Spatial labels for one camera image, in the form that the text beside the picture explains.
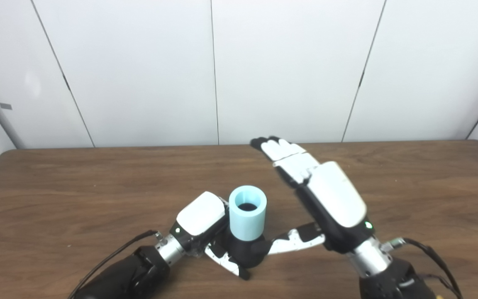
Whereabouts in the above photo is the white and black left hand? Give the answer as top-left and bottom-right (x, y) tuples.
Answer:
(169, 191), (251, 280)

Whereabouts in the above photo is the white and black right hand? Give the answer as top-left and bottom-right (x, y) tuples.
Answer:
(250, 136), (376, 255)

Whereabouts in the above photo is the light-blue hose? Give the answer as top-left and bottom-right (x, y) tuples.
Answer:
(229, 185), (268, 241)

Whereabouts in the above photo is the black nozzle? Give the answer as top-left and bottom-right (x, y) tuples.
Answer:
(222, 233), (273, 269)

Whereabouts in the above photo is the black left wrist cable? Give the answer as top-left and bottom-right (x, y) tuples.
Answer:
(67, 230), (163, 299)

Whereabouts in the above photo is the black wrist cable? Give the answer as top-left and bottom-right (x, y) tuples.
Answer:
(382, 238), (463, 299)
(67, 230), (163, 299)

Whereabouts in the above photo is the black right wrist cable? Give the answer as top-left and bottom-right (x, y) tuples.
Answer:
(382, 238), (463, 299)

